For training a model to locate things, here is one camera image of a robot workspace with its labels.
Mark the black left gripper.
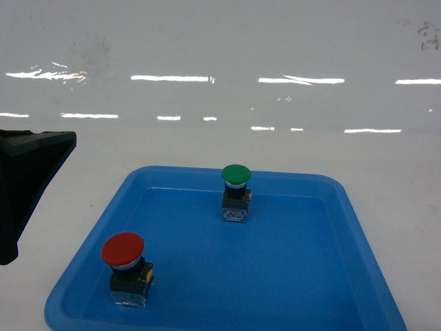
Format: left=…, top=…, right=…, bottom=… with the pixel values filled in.
left=1, top=130, right=76, bottom=265

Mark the red mushroom push button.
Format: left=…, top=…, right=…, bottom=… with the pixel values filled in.
left=101, top=232, right=154, bottom=308

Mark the green mushroom push button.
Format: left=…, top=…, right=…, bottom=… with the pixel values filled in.
left=221, top=164, right=252, bottom=223

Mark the blue plastic tray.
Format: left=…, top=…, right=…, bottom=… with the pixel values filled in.
left=45, top=166, right=406, bottom=330

